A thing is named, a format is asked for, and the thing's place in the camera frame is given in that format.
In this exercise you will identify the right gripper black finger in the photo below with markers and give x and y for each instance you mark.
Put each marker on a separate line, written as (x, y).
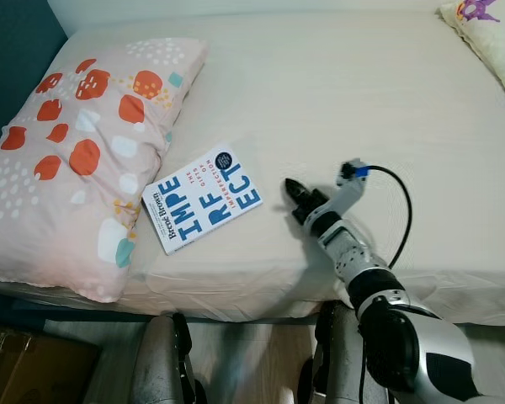
(299, 190)

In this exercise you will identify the white book blue letters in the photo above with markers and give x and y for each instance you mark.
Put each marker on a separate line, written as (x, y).
(202, 200)

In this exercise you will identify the pink pillow orange patches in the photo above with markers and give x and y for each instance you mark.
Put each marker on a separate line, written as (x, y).
(59, 177)

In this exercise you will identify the cream cartoon print duvet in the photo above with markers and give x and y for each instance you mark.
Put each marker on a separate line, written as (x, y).
(492, 42)

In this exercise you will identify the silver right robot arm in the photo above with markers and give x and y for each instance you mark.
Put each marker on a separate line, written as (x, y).
(404, 337)

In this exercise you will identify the beige sheeted bed mattress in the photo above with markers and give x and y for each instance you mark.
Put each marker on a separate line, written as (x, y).
(353, 109)

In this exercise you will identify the grey left robot leg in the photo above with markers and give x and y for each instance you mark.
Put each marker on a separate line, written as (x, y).
(164, 362)

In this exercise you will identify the teal upholstered headboard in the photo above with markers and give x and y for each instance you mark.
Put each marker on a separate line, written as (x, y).
(13, 67)

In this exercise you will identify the brown cardboard box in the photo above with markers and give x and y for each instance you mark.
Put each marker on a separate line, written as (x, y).
(34, 366)

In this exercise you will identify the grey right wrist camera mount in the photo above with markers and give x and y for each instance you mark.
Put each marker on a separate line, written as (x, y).
(347, 189)

